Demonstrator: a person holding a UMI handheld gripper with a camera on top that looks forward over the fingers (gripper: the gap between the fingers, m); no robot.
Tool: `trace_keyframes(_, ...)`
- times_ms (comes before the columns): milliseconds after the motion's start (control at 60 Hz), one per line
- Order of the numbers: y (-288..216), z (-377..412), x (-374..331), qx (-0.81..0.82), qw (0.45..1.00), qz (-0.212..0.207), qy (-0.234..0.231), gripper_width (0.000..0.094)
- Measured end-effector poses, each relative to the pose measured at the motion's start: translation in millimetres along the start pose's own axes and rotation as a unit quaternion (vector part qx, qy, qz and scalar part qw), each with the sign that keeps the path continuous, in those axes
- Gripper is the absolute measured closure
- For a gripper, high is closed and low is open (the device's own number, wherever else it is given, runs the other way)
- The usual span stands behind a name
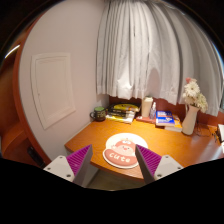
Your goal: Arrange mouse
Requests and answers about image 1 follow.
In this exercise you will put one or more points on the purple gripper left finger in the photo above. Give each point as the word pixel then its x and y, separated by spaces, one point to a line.
pixel 73 167

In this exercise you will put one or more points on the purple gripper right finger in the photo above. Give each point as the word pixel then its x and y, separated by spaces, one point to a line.
pixel 154 166

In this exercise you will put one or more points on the round cartoon mouse pad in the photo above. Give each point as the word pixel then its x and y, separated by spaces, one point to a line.
pixel 120 150

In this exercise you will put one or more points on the red flat box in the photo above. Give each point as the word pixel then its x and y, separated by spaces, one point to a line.
pixel 145 119

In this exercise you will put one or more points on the orange book under blue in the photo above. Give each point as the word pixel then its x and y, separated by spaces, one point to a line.
pixel 177 127

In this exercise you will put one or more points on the blue white book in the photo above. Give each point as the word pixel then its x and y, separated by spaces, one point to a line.
pixel 164 118

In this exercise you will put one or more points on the dark green mug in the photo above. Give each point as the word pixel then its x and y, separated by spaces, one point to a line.
pixel 99 114

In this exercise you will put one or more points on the clear spray bottle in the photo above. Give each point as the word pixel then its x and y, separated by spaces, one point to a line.
pixel 153 111

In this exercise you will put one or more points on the white flower vase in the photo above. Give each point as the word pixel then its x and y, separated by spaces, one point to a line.
pixel 188 123

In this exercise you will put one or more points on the yellow black book stack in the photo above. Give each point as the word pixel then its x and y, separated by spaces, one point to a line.
pixel 122 112

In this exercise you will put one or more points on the white cylindrical container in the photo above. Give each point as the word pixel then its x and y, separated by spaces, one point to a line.
pixel 146 106

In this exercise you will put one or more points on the white device at edge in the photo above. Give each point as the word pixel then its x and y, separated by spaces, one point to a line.
pixel 220 130

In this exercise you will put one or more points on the white curtain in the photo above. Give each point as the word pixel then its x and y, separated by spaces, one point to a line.
pixel 149 49

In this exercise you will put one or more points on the white wall panel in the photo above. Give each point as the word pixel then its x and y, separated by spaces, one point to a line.
pixel 52 87

